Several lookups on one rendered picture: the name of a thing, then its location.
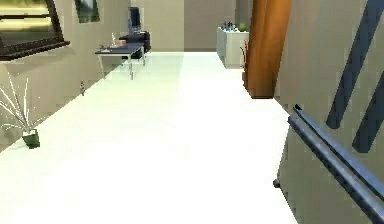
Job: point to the pale grey kitchen counter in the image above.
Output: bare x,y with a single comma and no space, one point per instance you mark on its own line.
231,48

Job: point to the red chair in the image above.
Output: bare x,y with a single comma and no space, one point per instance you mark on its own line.
245,53

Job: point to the black armchair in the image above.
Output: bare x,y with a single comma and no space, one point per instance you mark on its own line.
138,40

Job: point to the dark blue bottles cluster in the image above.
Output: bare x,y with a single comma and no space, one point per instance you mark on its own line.
228,25

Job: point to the dark blue top table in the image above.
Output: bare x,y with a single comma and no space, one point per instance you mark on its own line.
120,50

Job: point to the brown wooden door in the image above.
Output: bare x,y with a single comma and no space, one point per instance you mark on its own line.
266,50

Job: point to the pale bottle on table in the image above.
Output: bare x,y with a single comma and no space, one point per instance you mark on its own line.
113,39

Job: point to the small grey floor object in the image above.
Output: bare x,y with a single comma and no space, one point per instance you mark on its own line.
82,88

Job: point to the beige fridge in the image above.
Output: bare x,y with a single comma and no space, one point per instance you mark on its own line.
333,100

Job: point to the white house plant green pot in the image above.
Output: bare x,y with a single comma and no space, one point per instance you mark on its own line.
30,138

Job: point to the dark framed window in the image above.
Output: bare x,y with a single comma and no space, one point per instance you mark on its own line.
26,26

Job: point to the blue framed wall picture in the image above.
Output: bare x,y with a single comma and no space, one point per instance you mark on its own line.
134,18

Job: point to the dark framed wall picture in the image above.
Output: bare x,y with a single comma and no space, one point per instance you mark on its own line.
87,10

